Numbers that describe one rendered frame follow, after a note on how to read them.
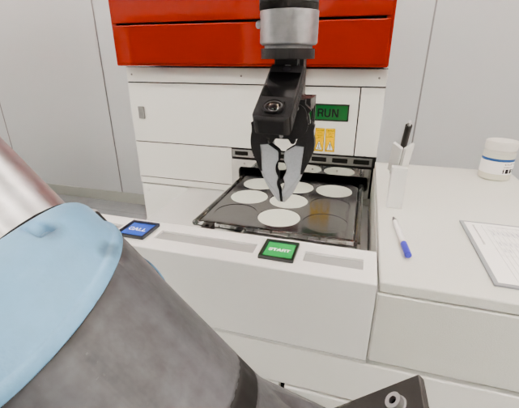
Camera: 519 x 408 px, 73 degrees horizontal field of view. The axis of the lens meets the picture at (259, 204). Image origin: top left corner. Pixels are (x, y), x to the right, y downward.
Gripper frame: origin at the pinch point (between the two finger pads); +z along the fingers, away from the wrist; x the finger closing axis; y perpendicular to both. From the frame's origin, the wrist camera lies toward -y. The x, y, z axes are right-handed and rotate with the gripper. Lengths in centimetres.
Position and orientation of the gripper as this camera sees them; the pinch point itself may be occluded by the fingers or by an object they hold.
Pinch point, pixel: (281, 195)
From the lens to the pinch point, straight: 52.0
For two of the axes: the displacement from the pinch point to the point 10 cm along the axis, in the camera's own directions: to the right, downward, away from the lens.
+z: 0.0, 9.2, 3.9
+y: 2.7, -3.7, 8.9
